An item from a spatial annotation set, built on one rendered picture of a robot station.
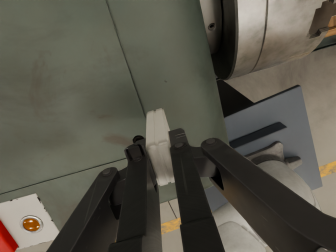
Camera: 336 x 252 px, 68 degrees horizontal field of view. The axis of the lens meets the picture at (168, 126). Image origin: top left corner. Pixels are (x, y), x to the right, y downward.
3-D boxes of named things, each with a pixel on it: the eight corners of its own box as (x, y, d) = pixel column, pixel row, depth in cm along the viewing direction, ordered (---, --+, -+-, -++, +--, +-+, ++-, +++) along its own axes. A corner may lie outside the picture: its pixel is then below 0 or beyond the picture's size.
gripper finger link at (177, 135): (173, 166, 14) (225, 151, 14) (167, 130, 18) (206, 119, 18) (180, 187, 14) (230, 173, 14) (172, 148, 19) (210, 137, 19)
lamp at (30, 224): (29, 229, 33) (27, 233, 32) (22, 217, 32) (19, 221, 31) (44, 225, 33) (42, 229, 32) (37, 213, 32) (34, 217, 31)
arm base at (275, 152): (302, 177, 89) (311, 186, 83) (243, 199, 91) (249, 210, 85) (291, 134, 82) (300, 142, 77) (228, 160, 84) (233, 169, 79)
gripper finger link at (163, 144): (156, 145, 15) (168, 141, 15) (154, 109, 22) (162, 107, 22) (169, 184, 16) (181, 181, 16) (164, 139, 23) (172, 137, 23)
